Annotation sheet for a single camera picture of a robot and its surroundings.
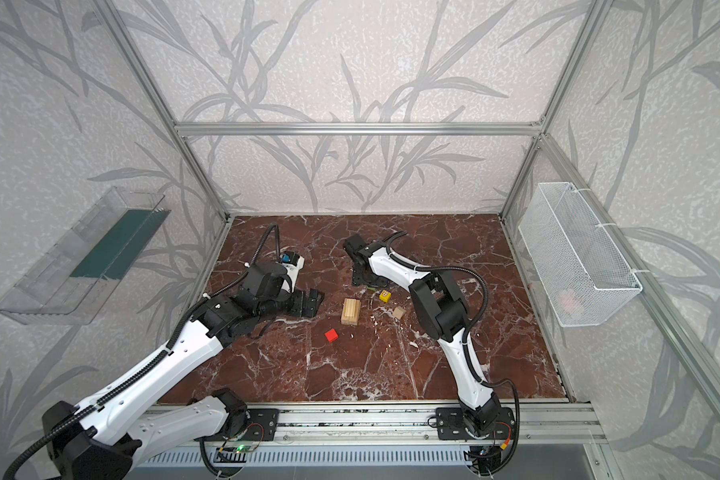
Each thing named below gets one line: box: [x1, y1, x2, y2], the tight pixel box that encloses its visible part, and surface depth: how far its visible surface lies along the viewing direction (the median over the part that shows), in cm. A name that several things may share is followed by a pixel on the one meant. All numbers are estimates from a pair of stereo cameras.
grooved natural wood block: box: [341, 298, 361, 326], surface depth 93 cm
